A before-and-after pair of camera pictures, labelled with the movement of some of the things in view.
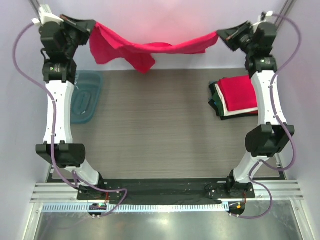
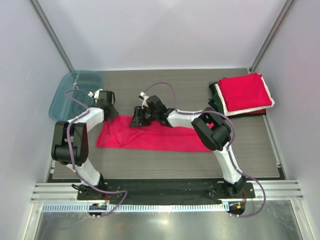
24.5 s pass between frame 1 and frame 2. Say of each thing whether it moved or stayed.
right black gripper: moved
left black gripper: moved
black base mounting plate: stayed
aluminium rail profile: stayed
